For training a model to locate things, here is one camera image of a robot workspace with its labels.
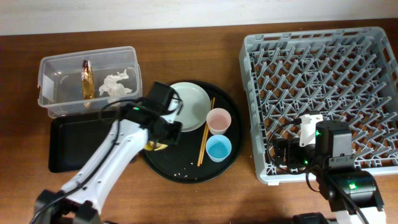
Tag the pale green plate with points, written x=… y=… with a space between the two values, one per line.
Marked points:
x=196 y=106

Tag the grey plastic dishwasher rack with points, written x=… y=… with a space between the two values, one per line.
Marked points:
x=347 y=75

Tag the pink plastic cup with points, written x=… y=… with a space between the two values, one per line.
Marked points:
x=218 y=121

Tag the crumpled white tissue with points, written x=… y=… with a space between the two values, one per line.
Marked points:
x=113 y=88

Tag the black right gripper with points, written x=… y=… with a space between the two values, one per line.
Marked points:
x=292 y=146

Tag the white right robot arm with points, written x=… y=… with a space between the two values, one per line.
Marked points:
x=352 y=193

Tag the blue plastic cup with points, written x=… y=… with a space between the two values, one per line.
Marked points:
x=218 y=148

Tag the round black tray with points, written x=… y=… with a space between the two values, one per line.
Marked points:
x=179 y=163

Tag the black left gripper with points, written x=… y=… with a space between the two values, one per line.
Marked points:
x=177 y=139

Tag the yellow bowl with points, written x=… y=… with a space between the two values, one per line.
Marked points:
x=154 y=146

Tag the wooden chopstick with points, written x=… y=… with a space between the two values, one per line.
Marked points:
x=212 y=104
x=202 y=147

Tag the gold foil wrapper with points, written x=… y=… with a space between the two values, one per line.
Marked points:
x=88 y=86

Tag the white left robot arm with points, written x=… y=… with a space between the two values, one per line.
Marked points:
x=136 y=124

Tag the black rectangular tray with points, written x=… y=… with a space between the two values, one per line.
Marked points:
x=74 y=139

